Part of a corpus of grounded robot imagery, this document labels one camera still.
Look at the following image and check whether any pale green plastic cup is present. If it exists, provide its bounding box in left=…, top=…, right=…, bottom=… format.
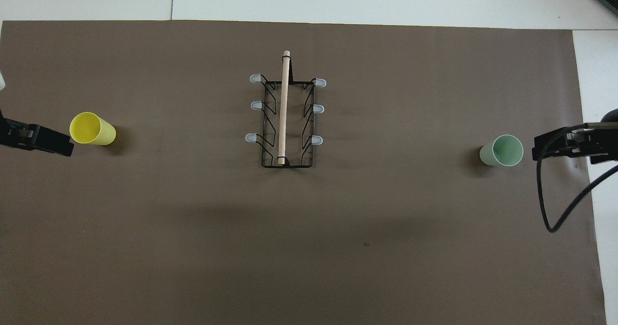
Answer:
left=479, top=134, right=524, bottom=167

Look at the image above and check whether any black wire cup rack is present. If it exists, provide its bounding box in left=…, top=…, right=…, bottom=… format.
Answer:
left=245, top=50, right=327, bottom=169

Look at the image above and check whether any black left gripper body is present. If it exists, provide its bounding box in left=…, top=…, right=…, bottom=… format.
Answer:
left=0, top=109, right=40, bottom=150

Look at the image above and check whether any yellow plastic cup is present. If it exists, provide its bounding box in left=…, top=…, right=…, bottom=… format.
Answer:
left=70, top=112, right=117, bottom=146

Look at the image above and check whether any brown table mat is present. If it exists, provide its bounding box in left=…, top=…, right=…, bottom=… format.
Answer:
left=0, top=20, right=608, bottom=325

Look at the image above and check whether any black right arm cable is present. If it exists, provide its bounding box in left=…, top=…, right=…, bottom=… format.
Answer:
left=537, top=128, right=618, bottom=233

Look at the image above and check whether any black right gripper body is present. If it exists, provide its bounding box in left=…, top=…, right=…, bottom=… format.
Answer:
left=572, top=108, right=618, bottom=165

